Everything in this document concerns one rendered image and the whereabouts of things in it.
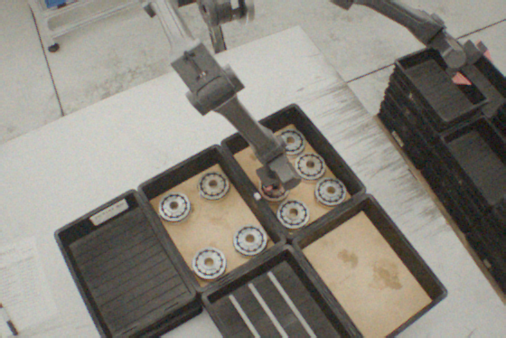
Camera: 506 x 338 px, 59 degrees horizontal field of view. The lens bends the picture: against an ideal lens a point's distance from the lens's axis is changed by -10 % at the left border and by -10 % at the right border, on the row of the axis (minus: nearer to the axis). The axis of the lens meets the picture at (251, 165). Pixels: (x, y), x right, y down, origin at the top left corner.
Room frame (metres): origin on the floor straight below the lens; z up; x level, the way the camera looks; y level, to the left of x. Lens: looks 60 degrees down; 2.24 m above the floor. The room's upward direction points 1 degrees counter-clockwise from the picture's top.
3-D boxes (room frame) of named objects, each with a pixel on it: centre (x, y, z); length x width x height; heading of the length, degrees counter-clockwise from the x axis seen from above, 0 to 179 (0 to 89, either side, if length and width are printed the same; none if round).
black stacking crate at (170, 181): (0.59, 0.13, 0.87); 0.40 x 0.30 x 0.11; 32
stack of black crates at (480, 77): (1.56, -1.26, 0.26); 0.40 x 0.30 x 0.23; 26
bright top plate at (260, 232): (0.53, 0.01, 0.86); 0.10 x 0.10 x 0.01
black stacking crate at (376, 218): (0.40, -0.34, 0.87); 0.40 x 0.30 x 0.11; 32
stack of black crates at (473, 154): (1.02, -1.08, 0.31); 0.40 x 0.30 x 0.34; 26
